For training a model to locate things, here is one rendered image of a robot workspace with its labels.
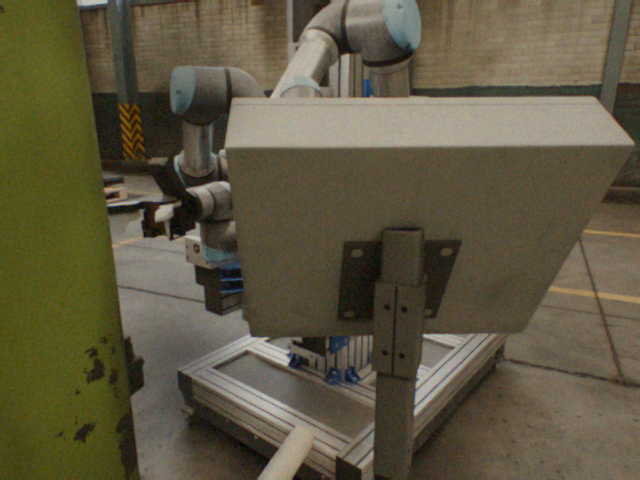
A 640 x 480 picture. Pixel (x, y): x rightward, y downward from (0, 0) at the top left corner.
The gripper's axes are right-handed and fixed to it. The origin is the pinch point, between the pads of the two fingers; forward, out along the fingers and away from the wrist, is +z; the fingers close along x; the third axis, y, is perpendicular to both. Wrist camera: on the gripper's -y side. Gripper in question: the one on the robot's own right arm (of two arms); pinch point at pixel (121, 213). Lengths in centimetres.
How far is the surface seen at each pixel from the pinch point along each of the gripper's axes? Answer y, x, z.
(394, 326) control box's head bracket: 2, -58, 25
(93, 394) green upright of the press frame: -1, -44, 48
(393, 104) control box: -19, -56, 23
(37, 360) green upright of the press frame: -5, -44, 52
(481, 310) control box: 4, -65, 13
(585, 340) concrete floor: 100, -111, -203
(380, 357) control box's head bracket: 5, -57, 25
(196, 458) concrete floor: 100, 26, -48
